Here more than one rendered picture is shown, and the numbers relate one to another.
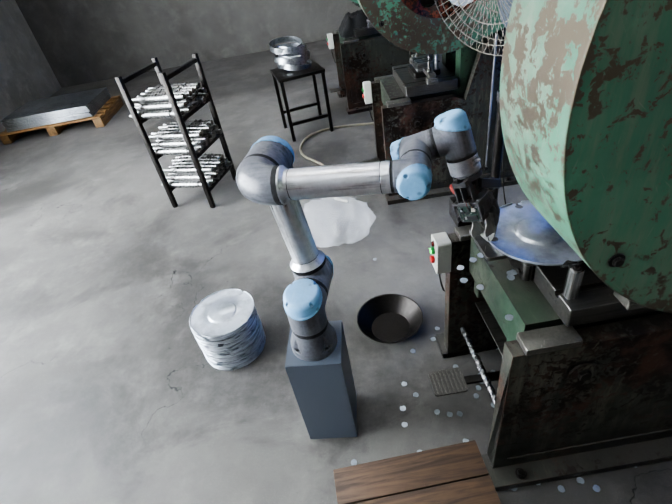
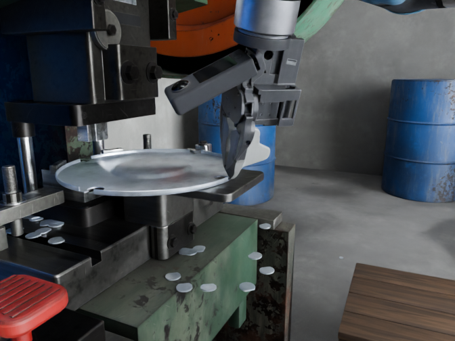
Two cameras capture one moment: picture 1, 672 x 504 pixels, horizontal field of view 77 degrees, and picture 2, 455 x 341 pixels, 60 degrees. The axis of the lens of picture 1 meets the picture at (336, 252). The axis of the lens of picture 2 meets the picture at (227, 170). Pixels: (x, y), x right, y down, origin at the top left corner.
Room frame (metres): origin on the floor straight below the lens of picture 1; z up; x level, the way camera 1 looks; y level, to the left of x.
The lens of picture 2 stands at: (1.40, -0.18, 0.94)
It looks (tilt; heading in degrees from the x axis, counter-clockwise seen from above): 14 degrees down; 205
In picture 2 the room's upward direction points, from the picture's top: straight up
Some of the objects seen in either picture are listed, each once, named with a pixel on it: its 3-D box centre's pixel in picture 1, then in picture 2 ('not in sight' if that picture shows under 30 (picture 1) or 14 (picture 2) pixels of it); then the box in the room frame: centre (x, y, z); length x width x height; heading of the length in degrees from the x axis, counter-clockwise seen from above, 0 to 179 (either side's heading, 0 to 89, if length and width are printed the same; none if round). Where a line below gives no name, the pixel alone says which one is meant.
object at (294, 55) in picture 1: (299, 85); not in sight; (3.91, 0.05, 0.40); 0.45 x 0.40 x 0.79; 12
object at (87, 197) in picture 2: not in sight; (95, 174); (0.88, -0.68, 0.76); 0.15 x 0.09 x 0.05; 0
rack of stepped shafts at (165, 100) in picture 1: (183, 134); not in sight; (3.00, 0.91, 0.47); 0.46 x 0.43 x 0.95; 70
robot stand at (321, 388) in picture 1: (325, 382); not in sight; (0.93, 0.12, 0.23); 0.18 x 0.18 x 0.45; 82
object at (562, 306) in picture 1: (578, 253); (97, 218); (0.88, -0.68, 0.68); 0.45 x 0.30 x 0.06; 0
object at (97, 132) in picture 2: not in sight; (94, 128); (0.88, -0.67, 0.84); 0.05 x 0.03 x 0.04; 0
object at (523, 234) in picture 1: (540, 230); (151, 167); (0.89, -0.56, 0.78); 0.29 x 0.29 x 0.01
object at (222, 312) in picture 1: (222, 311); not in sight; (1.39, 0.55, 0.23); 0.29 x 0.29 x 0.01
